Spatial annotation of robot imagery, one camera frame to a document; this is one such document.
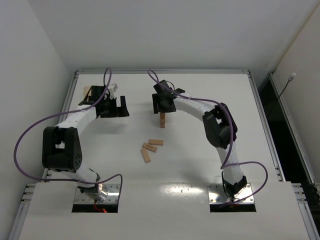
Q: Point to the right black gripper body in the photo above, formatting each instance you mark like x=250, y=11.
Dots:
x=163, y=107

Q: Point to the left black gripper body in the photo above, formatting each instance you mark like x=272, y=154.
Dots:
x=110, y=107

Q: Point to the wooden block box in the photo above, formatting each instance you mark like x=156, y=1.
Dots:
x=86, y=92

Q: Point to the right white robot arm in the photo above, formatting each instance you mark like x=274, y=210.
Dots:
x=219, y=126

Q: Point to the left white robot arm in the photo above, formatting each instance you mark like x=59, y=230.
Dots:
x=61, y=147

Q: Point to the wood block with print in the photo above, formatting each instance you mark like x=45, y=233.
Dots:
x=150, y=147

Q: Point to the wood block numbered twelve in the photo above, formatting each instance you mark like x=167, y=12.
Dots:
x=156, y=142

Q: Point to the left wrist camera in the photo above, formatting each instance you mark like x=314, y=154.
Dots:
x=111, y=91

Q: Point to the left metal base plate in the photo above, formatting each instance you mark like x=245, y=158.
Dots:
x=105, y=194

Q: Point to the metal base plate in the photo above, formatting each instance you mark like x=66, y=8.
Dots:
x=105, y=194
x=217, y=196

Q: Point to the aluminium table frame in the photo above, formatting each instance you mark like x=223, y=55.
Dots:
x=167, y=198

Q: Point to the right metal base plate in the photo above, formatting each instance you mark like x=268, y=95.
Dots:
x=217, y=196

